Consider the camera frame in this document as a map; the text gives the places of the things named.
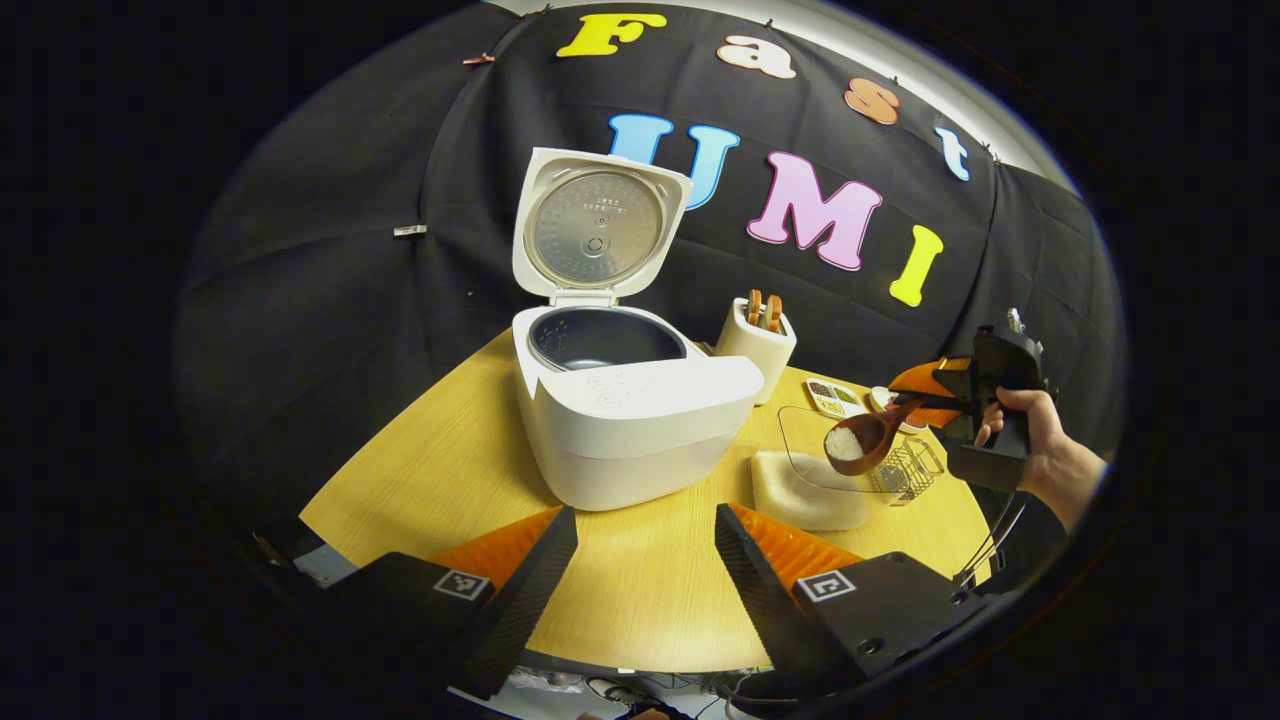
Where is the brown wooden spoon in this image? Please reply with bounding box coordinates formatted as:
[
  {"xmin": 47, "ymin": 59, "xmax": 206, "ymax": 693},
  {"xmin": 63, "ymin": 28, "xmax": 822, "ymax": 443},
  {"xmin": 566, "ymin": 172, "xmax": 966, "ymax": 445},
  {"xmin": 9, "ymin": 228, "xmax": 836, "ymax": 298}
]
[{"xmin": 823, "ymin": 392, "xmax": 961, "ymax": 477}]

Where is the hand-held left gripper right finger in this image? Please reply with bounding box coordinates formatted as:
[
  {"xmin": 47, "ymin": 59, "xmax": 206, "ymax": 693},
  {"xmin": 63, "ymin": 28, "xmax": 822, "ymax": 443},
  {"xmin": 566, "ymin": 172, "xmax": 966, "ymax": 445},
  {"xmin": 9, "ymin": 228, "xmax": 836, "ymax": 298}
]
[{"xmin": 714, "ymin": 503, "xmax": 991, "ymax": 703}]

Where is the divided white bean dish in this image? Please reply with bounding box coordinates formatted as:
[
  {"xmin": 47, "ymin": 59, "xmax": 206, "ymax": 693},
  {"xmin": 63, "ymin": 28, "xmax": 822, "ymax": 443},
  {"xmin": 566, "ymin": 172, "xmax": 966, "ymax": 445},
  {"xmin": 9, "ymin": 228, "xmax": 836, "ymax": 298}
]
[{"xmin": 806, "ymin": 378, "xmax": 869, "ymax": 418}]

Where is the black backdrop cloth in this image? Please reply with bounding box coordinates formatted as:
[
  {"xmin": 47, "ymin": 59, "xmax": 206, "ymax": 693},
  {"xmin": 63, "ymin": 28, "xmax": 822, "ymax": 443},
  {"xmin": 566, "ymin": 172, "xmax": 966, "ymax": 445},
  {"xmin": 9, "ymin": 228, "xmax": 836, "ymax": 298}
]
[{"xmin": 175, "ymin": 0, "xmax": 1126, "ymax": 561}]

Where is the round white plate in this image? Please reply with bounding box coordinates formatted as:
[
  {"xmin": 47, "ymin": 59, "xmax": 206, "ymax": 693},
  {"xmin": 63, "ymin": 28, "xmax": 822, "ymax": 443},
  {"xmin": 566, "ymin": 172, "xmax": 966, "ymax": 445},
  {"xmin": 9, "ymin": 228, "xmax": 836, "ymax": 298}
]
[{"xmin": 868, "ymin": 385, "xmax": 926, "ymax": 433}]

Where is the white toaster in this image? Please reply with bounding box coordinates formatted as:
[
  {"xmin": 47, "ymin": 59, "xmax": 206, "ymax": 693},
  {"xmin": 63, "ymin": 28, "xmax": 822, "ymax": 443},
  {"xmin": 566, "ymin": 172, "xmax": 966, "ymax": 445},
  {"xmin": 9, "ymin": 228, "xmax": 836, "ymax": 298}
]
[{"xmin": 716, "ymin": 297, "xmax": 798, "ymax": 406}]

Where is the wire chopstick holder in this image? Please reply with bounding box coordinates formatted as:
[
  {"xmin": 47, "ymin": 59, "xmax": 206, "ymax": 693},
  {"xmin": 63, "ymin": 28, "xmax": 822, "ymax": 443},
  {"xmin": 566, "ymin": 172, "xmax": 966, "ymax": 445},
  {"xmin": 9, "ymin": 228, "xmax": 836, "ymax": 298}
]
[{"xmin": 868, "ymin": 437, "xmax": 945, "ymax": 506}]

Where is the white rice cooker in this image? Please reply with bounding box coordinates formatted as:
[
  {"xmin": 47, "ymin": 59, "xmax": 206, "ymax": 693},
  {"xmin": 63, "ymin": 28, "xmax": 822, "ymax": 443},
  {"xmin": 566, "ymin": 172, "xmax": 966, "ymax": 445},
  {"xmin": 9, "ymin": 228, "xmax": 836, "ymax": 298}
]
[{"xmin": 510, "ymin": 147, "xmax": 766, "ymax": 512}]

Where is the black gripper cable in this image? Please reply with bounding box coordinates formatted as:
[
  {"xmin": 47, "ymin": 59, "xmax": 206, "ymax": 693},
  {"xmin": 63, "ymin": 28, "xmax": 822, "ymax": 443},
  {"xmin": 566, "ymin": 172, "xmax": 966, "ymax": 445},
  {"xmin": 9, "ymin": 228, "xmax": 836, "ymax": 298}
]
[{"xmin": 955, "ymin": 490, "xmax": 1031, "ymax": 591}]

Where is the clear box of rice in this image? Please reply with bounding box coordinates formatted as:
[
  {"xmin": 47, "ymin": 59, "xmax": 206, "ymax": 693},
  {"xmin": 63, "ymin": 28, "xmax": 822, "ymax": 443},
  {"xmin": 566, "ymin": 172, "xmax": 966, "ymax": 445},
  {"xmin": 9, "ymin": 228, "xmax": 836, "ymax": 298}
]
[{"xmin": 750, "ymin": 405, "xmax": 906, "ymax": 532}]

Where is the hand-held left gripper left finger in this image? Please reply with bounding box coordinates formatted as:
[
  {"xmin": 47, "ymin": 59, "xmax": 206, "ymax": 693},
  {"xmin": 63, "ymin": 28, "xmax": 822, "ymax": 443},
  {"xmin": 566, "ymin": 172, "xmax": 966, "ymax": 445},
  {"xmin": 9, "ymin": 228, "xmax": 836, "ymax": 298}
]
[{"xmin": 330, "ymin": 505, "xmax": 579, "ymax": 701}]

